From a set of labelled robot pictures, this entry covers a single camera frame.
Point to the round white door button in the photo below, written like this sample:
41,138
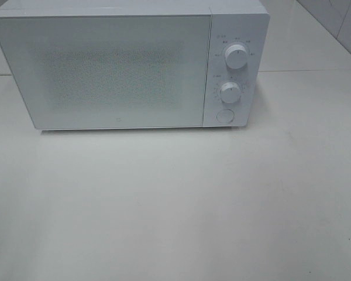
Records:
225,116

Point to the white microwave knob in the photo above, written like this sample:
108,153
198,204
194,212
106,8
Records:
230,92
236,55

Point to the white microwave door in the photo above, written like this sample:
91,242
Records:
109,72

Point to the white microwave oven body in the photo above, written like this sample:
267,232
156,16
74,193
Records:
246,25

